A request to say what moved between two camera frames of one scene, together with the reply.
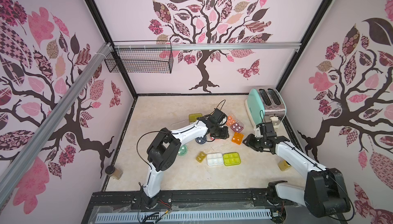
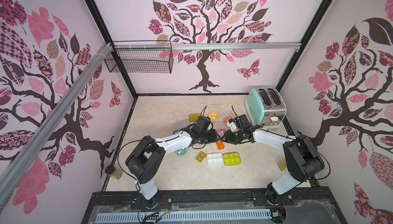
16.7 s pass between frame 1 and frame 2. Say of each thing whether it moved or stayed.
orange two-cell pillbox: moved
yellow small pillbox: stayed
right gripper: moved
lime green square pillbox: stayed
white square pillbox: stayed
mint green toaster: stayed
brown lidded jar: stayed
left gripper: moved
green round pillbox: stayed
